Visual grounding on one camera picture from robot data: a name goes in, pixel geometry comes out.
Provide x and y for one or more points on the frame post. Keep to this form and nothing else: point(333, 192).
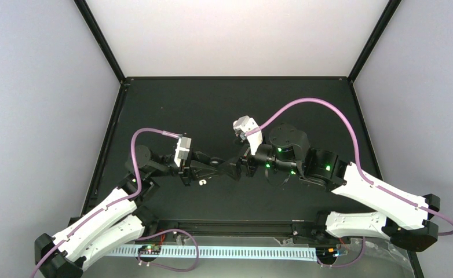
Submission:
point(373, 39)
point(99, 37)

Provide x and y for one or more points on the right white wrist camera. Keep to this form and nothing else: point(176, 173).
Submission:
point(249, 130)

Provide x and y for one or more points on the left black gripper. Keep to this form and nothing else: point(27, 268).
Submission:
point(189, 166)

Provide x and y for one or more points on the left back frame post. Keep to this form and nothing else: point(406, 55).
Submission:
point(99, 37)

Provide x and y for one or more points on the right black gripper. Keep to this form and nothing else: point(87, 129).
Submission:
point(233, 170)

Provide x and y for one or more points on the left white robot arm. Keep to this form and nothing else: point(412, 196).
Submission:
point(122, 216)

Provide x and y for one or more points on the white oval case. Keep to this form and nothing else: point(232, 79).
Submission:
point(236, 124)

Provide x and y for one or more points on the light blue slotted cable duct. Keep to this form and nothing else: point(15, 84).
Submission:
point(217, 252)

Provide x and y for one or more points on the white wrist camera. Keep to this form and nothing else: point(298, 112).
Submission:
point(249, 130)
point(182, 147)

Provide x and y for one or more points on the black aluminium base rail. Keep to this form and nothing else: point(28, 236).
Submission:
point(300, 231)

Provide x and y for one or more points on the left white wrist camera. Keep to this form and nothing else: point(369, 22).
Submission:
point(182, 147)

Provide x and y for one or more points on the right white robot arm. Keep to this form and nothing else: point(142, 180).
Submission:
point(403, 219)

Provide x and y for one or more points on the right back frame post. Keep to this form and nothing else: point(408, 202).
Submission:
point(373, 39)

